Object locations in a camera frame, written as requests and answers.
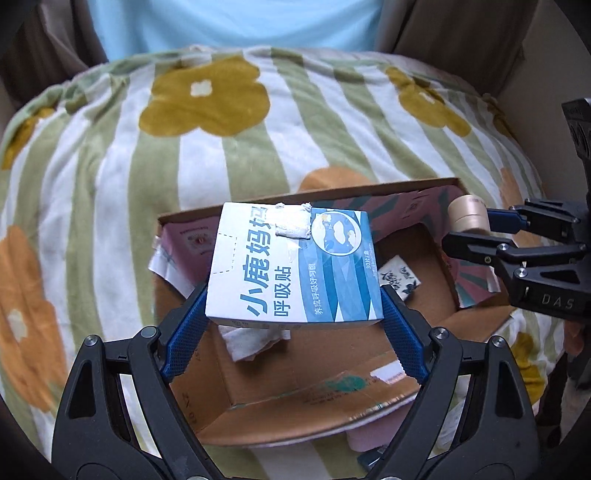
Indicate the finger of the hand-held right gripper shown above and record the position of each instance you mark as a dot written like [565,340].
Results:
[505,220]
[466,247]

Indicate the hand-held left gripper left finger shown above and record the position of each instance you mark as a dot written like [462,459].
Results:
[184,334]

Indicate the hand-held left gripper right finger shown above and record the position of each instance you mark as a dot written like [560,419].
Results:
[406,337]

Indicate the beige tape roll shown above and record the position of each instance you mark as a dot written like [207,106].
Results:
[468,213]

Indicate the brown cardboard box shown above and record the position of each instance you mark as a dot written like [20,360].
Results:
[323,378]

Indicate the blue and white paper box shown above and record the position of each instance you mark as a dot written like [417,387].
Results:
[295,272]

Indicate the small white printed packet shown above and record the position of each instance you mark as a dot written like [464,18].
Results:
[400,279]

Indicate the crumpled white tissue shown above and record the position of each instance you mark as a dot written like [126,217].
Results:
[251,344]

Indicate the pink paper piece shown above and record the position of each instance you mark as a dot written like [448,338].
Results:
[371,436]

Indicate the striped flower print blanket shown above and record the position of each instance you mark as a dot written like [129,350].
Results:
[115,194]

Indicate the light blue cloth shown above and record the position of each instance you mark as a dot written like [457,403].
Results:
[231,25]

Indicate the brown curtain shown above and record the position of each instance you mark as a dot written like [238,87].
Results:
[51,46]

